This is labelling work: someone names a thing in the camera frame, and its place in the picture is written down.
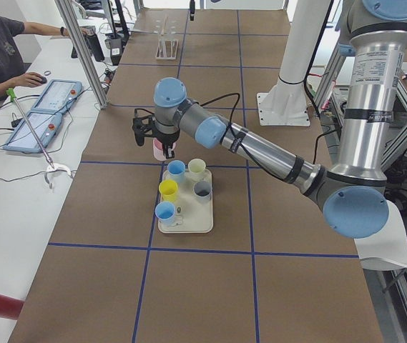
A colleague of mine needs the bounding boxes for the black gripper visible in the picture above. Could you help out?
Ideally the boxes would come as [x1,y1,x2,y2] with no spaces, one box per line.
[152,129,180,159]

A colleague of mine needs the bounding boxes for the pink plastic cup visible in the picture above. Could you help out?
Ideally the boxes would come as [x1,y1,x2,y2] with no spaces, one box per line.
[152,138,167,161]

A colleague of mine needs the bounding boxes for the light blue plastic cup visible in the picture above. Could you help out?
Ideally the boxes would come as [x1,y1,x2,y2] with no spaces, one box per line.
[155,202,176,226]

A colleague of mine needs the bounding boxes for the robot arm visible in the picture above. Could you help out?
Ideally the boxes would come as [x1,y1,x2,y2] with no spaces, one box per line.
[154,1,407,239]

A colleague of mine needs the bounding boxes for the pale green plastic cup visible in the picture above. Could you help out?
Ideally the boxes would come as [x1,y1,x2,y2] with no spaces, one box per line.
[188,158,206,182]

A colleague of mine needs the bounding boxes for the yellow plastic cup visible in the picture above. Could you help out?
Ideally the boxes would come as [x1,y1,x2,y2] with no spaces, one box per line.
[159,179,178,202]

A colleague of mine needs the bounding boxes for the grey plastic cup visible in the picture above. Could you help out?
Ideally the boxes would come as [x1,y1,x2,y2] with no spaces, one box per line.
[193,181,212,203]

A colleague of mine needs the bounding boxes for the cream plastic tray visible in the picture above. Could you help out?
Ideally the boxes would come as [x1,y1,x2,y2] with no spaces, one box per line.
[157,169,213,234]

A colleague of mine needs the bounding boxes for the upper blue teach pendant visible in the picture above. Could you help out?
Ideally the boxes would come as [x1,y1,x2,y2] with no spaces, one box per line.
[31,79,82,114]

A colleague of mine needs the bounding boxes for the blue teach pendant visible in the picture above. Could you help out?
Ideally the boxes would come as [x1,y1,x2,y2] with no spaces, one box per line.
[2,110,65,154]
[31,79,82,114]

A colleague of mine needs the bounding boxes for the lower blue teach pendant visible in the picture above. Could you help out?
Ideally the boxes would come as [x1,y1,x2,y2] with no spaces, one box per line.
[2,110,65,154]

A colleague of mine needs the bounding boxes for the black water bottle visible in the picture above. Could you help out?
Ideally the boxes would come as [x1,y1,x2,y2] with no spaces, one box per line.
[86,28,104,61]

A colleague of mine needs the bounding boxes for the reacher grabber tool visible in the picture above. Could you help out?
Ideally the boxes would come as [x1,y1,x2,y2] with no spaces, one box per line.
[6,88,74,189]

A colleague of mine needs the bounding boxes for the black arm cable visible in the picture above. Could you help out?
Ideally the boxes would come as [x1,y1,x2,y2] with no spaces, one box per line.
[199,92,297,179]

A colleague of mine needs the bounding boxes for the white wire cup rack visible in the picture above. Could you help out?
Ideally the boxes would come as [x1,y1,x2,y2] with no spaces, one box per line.
[155,15,179,60]

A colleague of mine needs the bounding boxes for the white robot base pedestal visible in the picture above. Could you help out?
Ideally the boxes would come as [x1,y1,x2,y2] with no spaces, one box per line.
[257,0,333,126]

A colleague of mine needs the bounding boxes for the aluminium frame post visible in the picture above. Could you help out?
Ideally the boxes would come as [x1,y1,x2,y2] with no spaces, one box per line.
[54,0,108,109]

